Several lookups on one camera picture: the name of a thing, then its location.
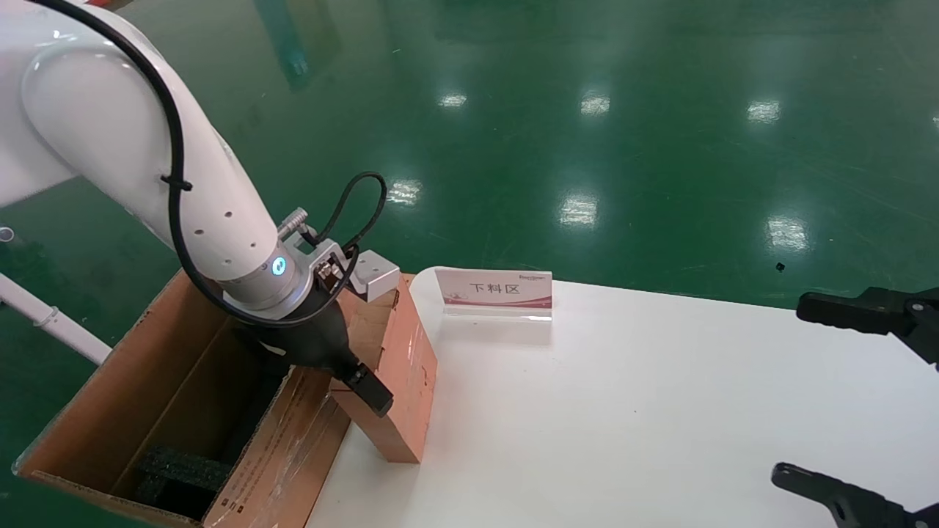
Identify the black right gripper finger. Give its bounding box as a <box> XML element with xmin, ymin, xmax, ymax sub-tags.
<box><xmin>797</xmin><ymin>287</ymin><xmax>939</xmax><ymax>364</ymax></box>
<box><xmin>771</xmin><ymin>463</ymin><xmax>939</xmax><ymax>528</ymax></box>

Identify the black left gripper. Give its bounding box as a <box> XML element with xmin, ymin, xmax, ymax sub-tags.
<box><xmin>235</xmin><ymin>293</ymin><xmax>395</xmax><ymax>419</ymax></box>

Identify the small cardboard box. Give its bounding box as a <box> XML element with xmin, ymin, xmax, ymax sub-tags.
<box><xmin>329</xmin><ymin>274</ymin><xmax>439</xmax><ymax>464</ymax></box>

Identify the large open cardboard box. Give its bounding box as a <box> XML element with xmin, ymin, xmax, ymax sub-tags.
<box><xmin>13</xmin><ymin>268</ymin><xmax>415</xmax><ymax>528</ymax></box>

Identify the acrylic sign with red print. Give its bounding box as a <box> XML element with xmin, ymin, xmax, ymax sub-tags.
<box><xmin>434</xmin><ymin>268</ymin><xmax>553</xmax><ymax>322</ymax></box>

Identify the black foam block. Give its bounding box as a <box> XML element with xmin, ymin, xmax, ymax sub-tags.
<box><xmin>132</xmin><ymin>442</ymin><xmax>235</xmax><ymax>518</ymax></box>

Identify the white pipe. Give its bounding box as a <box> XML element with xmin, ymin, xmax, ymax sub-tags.
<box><xmin>0</xmin><ymin>273</ymin><xmax>113</xmax><ymax>366</ymax></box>

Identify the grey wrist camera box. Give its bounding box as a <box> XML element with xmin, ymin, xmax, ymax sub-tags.
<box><xmin>348</xmin><ymin>250</ymin><xmax>401</xmax><ymax>303</ymax></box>

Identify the grey camera mounting bracket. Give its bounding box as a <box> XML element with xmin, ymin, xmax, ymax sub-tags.
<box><xmin>277</xmin><ymin>208</ymin><xmax>362</xmax><ymax>296</ymax></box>

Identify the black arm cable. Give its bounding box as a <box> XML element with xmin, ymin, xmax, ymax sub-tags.
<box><xmin>29</xmin><ymin>0</ymin><xmax>388</xmax><ymax>328</ymax></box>

